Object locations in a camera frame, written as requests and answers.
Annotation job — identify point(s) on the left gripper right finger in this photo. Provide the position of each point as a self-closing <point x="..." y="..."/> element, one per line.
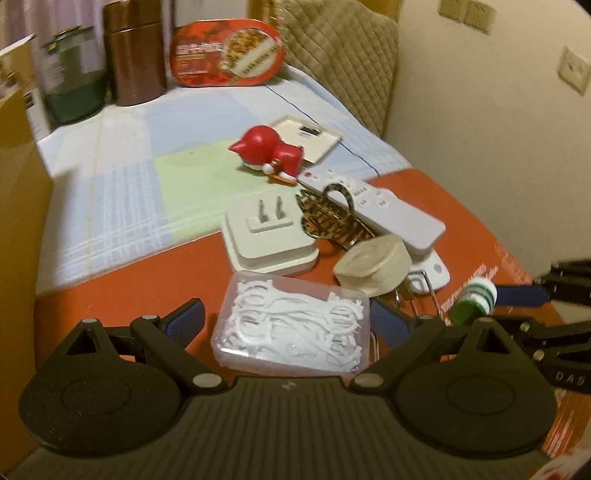
<point x="408" y="339"/>

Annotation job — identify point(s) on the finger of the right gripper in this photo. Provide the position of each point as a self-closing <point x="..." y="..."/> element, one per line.
<point x="532" y="295"/>

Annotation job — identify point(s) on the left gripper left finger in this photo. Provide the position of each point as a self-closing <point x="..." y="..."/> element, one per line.
<point x="161" y="343"/>

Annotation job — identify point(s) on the cream round tape dispenser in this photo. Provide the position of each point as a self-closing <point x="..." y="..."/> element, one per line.
<point x="374" y="267"/>

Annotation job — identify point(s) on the clear box of floss picks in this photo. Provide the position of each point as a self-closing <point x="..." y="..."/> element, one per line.
<point x="278" y="326"/>

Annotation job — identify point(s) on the small white oval device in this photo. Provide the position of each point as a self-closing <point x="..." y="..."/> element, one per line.
<point x="428" y="274"/>

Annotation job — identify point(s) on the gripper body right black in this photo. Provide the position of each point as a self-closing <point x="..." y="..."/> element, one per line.
<point x="560" y="352"/>

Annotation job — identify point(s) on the white remote control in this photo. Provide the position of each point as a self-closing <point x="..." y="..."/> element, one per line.
<point x="380" y="208"/>

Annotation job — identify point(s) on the checked pastel tablecloth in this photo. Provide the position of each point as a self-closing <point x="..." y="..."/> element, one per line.
<point x="130" y="182"/>

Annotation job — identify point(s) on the open cardboard box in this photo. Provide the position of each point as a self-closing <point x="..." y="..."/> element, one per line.
<point x="26" y="189"/>

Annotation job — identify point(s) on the red cat figurine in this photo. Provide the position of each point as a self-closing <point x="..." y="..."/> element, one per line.
<point x="261" y="149"/>

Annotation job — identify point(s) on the white flat card box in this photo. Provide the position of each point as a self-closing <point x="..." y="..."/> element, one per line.
<point x="315" y="139"/>

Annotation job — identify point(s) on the beige quilted chair cover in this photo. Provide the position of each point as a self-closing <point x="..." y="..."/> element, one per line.
<point x="350" y="47"/>

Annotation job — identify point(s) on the green glass jar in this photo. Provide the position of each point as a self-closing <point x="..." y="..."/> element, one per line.
<point x="72" y="75"/>

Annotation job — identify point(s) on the red oval food tin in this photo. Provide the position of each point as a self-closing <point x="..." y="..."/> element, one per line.
<point x="227" y="52"/>

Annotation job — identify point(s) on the brown cylindrical canister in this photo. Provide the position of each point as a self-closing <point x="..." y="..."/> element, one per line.
<point x="134" y="50"/>

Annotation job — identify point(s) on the white wall plug adapter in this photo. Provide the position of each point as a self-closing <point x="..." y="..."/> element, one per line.
<point x="262" y="233"/>

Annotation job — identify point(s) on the lower wall switch plate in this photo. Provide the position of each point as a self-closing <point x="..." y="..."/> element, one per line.
<point x="574" y="70"/>

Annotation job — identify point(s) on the wall socket plate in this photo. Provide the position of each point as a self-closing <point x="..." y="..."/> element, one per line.
<point x="480" y="16"/>
<point x="453" y="9"/>

